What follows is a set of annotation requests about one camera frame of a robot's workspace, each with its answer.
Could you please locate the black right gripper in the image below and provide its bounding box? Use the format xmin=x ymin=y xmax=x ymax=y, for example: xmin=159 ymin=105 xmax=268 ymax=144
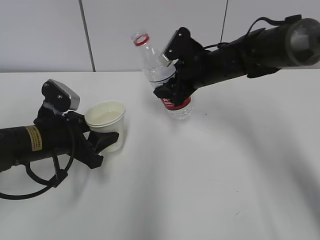
xmin=153 ymin=45 xmax=212 ymax=105

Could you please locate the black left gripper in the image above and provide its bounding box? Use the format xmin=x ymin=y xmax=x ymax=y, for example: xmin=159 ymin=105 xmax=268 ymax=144
xmin=33 ymin=107 xmax=119 ymax=169

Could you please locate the clear Nongfu Spring water bottle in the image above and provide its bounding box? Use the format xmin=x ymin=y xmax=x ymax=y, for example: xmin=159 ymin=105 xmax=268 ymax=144
xmin=131 ymin=31 xmax=193 ymax=120

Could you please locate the white paper cup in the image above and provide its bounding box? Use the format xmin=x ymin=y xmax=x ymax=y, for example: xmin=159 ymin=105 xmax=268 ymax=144
xmin=84 ymin=100 xmax=126 ymax=152

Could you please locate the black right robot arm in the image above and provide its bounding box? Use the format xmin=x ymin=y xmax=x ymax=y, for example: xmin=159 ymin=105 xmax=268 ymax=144
xmin=153 ymin=15 xmax=320 ymax=106

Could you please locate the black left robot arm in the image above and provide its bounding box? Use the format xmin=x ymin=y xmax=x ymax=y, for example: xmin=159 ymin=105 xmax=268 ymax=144
xmin=0 ymin=109 xmax=119 ymax=171

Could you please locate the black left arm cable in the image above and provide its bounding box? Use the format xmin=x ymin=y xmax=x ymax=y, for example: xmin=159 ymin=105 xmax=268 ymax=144
xmin=0 ymin=123 xmax=76 ymax=201

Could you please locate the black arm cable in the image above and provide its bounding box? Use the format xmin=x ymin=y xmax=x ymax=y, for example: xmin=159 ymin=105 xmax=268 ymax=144
xmin=202 ymin=14 xmax=302 ymax=50
xmin=0 ymin=123 xmax=76 ymax=201

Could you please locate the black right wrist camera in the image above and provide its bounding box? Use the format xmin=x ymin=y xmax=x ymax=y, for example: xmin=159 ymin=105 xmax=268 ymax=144
xmin=159 ymin=27 xmax=203 ymax=67

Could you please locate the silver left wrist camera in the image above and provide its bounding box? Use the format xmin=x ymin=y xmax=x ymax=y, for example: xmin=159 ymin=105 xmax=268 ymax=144
xmin=41 ymin=79 xmax=80 ymax=113

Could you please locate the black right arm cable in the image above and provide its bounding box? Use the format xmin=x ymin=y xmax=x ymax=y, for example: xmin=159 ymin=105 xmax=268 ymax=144
xmin=202 ymin=14 xmax=302 ymax=50

